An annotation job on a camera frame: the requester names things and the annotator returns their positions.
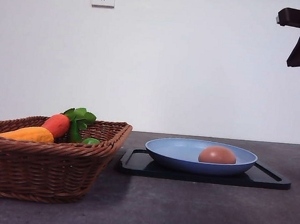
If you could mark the brown egg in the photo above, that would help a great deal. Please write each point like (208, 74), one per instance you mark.
(217, 154)

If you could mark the blue plate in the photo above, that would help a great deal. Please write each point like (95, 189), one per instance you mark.
(183, 155)

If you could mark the brown wicker basket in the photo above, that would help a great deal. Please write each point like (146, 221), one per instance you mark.
(56, 160)

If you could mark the black serving tray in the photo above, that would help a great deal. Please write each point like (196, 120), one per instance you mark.
(138, 162)

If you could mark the green toy lime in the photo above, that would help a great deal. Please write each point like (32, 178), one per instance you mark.
(91, 141)

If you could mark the green leafy toy vegetable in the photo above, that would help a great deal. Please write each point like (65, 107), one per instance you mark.
(79, 119)

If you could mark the orange toy carrot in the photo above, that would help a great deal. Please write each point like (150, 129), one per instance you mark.
(59, 124)

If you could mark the yellow toy sweet potato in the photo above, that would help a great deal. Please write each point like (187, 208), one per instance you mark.
(37, 134)

